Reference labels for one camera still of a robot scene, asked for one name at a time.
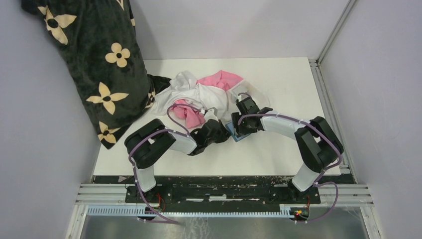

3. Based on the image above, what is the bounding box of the black floral blanket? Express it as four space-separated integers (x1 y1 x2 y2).
21 0 170 149

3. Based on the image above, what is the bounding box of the clear plastic tray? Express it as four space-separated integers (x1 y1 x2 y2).
227 80 271 108

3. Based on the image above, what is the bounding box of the white cloth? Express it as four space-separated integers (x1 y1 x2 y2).
151 71 228 119

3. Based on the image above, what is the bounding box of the blue leather card holder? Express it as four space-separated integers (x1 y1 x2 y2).
225 121 251 142

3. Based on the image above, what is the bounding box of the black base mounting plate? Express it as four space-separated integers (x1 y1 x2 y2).
125 176 321 213

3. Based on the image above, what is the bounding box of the aluminium frame rail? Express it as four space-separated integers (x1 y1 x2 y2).
66 184 381 239

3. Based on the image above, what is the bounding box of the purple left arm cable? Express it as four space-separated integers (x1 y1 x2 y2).
127 103 207 226

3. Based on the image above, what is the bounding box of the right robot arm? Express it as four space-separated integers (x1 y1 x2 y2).
231 93 344 203

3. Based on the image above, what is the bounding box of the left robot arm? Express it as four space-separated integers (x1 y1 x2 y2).
124 119 231 203

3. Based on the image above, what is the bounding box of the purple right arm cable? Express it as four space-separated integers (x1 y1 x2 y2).
236 93 343 223

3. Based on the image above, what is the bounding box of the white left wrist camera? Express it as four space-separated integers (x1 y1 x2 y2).
204 108 218 122

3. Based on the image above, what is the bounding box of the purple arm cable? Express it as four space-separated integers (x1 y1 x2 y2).
127 103 207 226
236 93 343 223

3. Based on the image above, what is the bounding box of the pink cloth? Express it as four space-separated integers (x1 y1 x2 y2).
171 70 243 128

